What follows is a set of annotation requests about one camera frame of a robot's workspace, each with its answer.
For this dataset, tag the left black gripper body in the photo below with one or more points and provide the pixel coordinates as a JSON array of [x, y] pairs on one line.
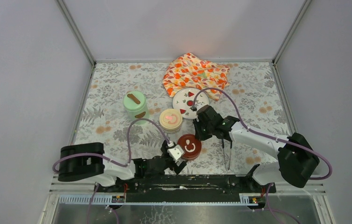
[[169, 163]]

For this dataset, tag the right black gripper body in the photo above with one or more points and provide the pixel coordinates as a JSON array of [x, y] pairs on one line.
[[204, 131]]

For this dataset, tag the red brown round lid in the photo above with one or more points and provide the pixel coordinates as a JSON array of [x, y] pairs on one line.
[[190, 145]]

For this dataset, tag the cream lid pink handle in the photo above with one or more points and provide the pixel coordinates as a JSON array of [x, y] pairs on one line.
[[170, 120]]

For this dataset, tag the green container cup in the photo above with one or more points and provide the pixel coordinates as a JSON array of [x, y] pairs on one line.
[[138, 114]]

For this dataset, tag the green lid brown handle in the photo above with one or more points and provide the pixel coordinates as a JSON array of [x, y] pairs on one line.
[[134, 101]]

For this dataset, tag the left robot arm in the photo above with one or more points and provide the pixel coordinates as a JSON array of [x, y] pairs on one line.
[[89, 162]]

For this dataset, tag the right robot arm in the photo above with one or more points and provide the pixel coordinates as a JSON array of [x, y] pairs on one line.
[[295, 162]]

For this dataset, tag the white plate blue rim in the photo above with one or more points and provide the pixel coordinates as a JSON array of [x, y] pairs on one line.
[[183, 101]]

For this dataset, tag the floral orange cloth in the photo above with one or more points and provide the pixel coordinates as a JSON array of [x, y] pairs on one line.
[[188, 71]]

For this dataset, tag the floral tablecloth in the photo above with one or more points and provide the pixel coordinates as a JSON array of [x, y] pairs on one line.
[[252, 92]]

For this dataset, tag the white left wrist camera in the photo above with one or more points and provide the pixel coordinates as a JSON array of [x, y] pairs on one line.
[[176, 152]]

